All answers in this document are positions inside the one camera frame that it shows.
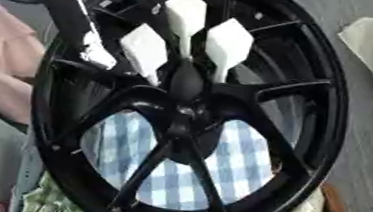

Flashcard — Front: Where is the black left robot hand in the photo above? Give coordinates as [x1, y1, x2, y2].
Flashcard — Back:
[22, 0, 172, 78]

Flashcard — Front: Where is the white pin with flat head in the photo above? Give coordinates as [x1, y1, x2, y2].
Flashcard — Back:
[199, 15, 259, 88]
[157, 0, 212, 63]
[113, 20, 174, 90]

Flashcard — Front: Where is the black spoked wheel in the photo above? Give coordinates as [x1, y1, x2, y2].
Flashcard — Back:
[15, 0, 365, 212]

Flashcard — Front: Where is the pink cloth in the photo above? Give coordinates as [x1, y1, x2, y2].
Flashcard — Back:
[0, 5, 53, 127]

